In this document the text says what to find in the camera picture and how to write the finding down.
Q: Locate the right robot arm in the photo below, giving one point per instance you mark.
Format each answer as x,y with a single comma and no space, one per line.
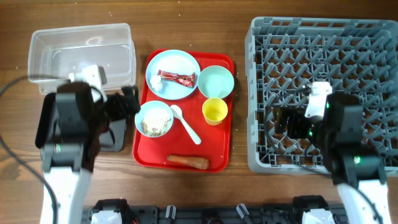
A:
356,170

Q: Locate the mint green bowl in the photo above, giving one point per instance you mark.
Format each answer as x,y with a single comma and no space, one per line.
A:
215,82

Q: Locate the rice and peanut leftovers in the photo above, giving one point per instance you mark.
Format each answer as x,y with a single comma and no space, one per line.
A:
156,122

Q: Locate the red serving tray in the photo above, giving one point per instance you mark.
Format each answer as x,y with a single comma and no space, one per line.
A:
215,140

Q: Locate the light blue bowl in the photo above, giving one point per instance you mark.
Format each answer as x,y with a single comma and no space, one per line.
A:
147,106

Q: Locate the red snack wrapper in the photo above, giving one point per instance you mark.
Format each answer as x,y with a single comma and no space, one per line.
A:
185,80

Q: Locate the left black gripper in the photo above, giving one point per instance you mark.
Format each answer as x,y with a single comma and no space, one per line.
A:
125,101

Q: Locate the black plastic tray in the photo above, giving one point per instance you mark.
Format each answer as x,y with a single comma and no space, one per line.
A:
112,140

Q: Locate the grey dishwasher rack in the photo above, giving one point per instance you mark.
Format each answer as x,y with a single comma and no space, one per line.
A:
357,57

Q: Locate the clear plastic bin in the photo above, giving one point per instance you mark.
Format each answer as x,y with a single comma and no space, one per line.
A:
56,53

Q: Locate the orange carrot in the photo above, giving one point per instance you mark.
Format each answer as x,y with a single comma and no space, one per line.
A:
195,162

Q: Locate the yellow plastic cup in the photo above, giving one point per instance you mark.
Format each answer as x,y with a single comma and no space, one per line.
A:
214,111

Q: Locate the light blue plate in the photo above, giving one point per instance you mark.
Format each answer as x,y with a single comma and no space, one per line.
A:
173,61

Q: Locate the white tissue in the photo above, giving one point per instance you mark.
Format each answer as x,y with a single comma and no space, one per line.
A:
156,83

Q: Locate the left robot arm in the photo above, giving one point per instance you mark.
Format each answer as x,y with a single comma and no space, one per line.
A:
73,128

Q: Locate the white plastic spoon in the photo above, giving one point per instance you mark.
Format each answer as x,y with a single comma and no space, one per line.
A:
177,113

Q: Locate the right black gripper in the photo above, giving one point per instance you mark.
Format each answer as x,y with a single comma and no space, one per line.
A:
292,123

